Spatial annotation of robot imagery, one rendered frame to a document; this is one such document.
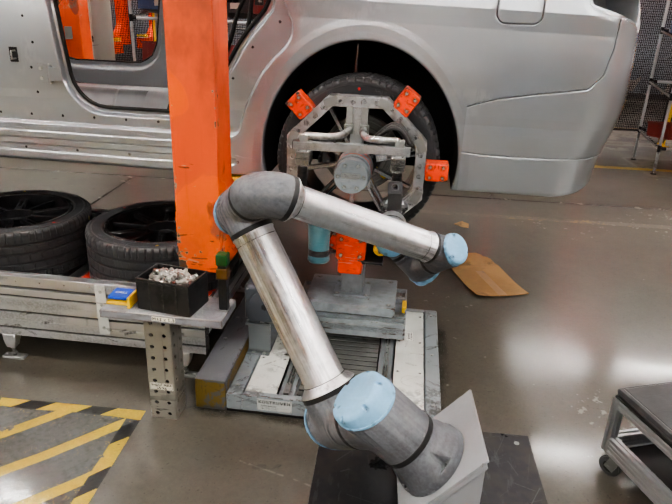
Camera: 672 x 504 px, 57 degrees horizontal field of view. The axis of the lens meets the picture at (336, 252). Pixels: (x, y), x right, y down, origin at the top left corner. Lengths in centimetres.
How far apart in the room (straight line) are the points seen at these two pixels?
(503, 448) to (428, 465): 43
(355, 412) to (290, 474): 78
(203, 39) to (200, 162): 40
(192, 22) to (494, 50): 112
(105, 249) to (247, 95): 85
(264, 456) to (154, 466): 36
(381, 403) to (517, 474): 53
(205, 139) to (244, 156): 55
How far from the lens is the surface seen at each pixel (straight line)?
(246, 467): 220
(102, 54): 704
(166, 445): 232
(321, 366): 158
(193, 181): 218
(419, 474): 151
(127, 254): 260
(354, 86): 245
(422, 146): 239
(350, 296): 276
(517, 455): 187
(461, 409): 164
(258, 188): 149
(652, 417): 212
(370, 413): 142
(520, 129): 256
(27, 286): 275
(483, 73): 251
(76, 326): 272
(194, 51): 209
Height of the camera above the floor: 145
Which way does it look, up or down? 22 degrees down
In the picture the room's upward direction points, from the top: 2 degrees clockwise
